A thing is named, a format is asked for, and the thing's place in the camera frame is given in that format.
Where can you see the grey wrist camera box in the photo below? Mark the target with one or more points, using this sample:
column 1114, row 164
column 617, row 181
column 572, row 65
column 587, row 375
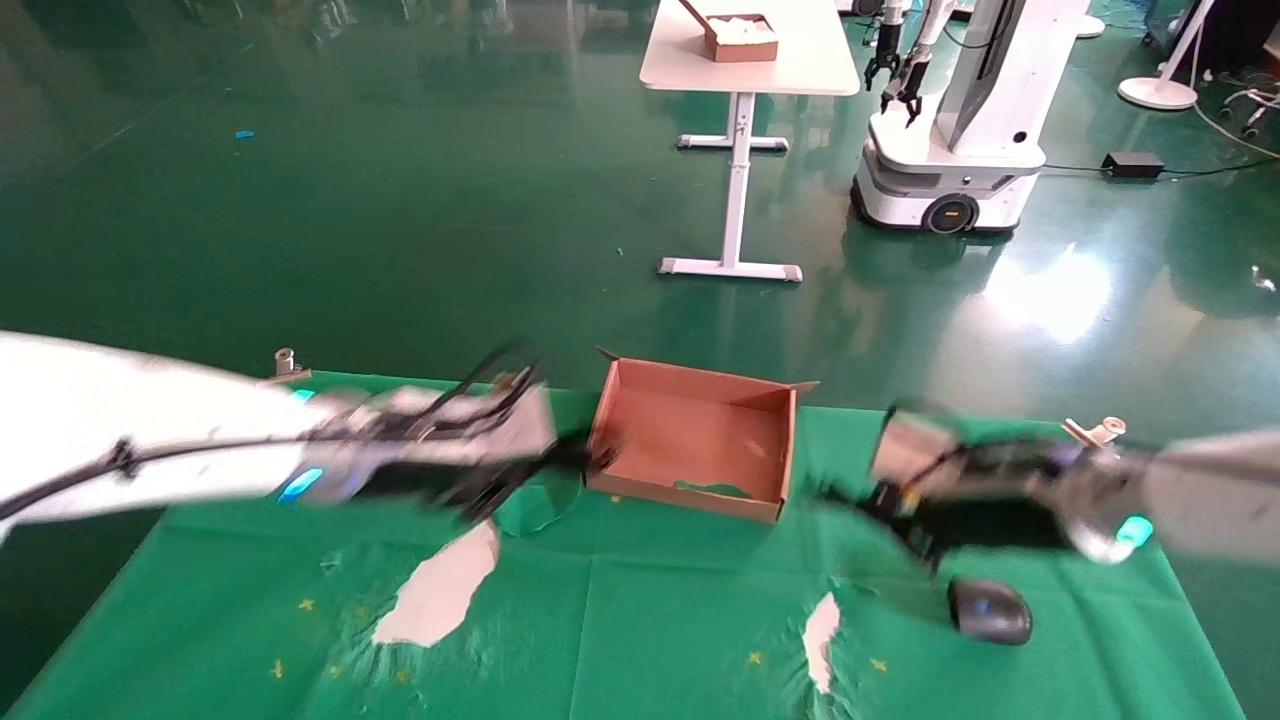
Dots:
column 912, row 450
column 470, row 425

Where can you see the small brown box with paper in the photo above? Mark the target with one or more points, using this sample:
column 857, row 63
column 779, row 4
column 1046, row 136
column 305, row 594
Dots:
column 742, row 40

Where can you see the black computer mouse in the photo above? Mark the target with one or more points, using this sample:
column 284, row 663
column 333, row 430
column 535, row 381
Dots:
column 990, row 612

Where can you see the white pedestal table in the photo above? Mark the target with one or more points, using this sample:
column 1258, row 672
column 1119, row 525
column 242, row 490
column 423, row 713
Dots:
column 740, row 70

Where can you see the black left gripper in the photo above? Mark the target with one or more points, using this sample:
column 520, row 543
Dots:
column 430, row 482

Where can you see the metal binder clip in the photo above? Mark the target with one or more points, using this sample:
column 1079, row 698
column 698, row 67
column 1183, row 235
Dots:
column 285, row 362
column 1095, row 432

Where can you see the black power adapter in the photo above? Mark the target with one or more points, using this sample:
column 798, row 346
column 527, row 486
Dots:
column 1131, row 165

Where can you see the white wheeled background robot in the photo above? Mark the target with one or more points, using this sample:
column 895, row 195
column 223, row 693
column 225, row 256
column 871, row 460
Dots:
column 960, row 140

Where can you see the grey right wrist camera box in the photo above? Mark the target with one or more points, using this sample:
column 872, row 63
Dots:
column 912, row 450

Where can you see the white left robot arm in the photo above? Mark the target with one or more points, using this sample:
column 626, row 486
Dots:
column 120, row 410

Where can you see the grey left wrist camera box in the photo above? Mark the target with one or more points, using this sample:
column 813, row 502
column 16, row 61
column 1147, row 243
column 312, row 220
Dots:
column 470, row 425

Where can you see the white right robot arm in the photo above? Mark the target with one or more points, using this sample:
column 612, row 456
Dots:
column 1210, row 495

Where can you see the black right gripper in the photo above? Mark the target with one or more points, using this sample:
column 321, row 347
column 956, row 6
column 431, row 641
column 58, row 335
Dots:
column 990, row 500

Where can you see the open brown cardboard box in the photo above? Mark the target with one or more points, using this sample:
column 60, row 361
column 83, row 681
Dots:
column 690, row 440

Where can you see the white floor stand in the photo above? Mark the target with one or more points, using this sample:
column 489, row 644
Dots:
column 1158, row 93

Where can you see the green table cloth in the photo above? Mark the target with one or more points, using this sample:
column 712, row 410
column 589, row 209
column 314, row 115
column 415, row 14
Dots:
column 640, row 610

